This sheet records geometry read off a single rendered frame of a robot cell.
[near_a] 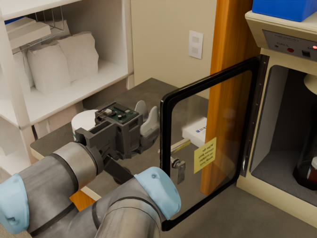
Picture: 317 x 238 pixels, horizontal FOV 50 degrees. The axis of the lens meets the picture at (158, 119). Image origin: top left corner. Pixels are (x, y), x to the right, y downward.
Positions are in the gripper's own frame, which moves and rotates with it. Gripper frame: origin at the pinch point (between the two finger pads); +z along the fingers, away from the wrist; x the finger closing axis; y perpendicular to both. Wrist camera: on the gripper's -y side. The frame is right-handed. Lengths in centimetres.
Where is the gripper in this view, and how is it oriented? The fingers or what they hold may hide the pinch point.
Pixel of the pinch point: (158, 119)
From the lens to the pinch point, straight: 71.3
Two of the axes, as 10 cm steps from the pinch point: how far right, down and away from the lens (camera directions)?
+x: -7.7, -3.6, 5.3
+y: 0.0, -8.3, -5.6
